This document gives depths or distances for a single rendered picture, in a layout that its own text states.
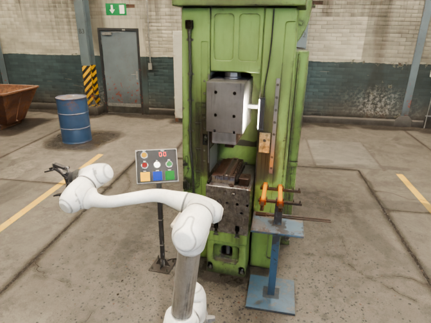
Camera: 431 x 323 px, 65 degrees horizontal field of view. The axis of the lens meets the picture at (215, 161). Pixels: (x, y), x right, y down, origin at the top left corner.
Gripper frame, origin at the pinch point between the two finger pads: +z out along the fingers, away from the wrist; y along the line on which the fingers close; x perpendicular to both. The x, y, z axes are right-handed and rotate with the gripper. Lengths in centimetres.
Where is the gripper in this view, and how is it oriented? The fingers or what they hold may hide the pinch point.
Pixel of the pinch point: (52, 182)
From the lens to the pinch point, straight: 199.7
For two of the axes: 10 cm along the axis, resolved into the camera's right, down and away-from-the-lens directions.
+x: 4.1, -2.8, 8.7
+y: 2.6, 9.5, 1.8
